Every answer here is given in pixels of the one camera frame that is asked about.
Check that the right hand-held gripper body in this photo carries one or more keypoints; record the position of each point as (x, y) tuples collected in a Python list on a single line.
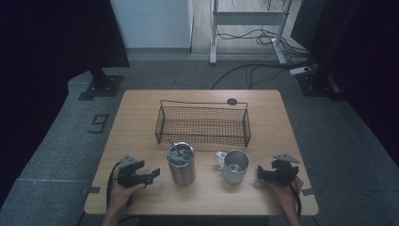
[(284, 172)]

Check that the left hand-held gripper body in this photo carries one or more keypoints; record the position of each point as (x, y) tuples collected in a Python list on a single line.
[(131, 179)]

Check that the white mug with steel inside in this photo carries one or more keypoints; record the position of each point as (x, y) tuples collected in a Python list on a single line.
[(234, 168)]

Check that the stainless steel tumbler with lid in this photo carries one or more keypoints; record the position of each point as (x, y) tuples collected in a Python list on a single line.
[(181, 164)]

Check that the metal straw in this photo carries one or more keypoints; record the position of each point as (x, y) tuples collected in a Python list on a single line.
[(174, 146)]

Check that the person's left hand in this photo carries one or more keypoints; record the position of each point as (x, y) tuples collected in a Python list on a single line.
[(120, 196)]

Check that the person's right hand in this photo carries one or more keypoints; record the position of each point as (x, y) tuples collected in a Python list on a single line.
[(287, 196)]

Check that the grey tape strip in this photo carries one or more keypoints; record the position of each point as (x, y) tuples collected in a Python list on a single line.
[(308, 191), (91, 190)]

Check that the black stand base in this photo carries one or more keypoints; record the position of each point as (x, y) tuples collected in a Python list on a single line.
[(103, 85), (316, 83)]

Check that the white power strip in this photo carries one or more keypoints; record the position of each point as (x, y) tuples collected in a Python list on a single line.
[(299, 70)]

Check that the black curtain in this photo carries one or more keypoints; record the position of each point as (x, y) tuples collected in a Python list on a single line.
[(56, 37), (360, 47)]

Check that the white desk frame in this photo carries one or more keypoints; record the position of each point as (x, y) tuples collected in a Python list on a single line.
[(247, 19)]

